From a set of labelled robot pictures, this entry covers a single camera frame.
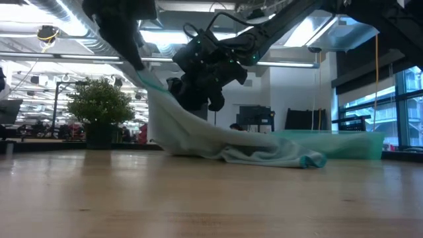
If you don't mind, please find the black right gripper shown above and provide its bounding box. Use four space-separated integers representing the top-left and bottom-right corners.
167 29 247 112

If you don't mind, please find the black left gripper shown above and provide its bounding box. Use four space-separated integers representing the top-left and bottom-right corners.
82 0 158 71

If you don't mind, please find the light blue teal-edged microfiber towel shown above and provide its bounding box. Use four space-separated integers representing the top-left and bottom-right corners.
136 67 328 169

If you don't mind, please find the teal plastic basket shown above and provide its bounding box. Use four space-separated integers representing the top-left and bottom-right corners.
270 129 387 161

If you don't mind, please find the black equipment cabinet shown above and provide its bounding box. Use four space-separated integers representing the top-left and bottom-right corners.
236 105 276 135

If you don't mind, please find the long ceiling light tube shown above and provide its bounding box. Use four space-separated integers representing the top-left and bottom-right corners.
0 51 321 69

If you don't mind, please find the artificial green plant black pot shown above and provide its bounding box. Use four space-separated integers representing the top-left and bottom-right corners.
65 77 137 150

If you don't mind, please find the black tall stand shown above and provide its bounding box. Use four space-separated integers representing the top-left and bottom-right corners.
51 80 89 139

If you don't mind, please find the black flat panel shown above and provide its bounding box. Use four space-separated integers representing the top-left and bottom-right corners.
284 108 327 131

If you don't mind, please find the dark computer monitor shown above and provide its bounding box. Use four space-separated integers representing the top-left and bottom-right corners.
0 99 24 126

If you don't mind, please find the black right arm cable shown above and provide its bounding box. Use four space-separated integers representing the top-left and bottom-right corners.
182 11 254 38

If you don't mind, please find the black ceiling cord reel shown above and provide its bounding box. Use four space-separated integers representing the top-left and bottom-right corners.
35 24 61 44

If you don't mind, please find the yellow hanging cord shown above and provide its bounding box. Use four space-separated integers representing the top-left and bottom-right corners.
317 52 322 132
373 32 379 132

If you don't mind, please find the black aluminium table frame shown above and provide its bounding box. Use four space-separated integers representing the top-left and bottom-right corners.
0 137 423 163

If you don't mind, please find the silver rectangular ceiling duct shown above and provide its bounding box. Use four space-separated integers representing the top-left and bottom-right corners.
305 15 380 53

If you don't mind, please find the black wire cart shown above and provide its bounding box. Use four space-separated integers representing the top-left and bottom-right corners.
331 115 371 132

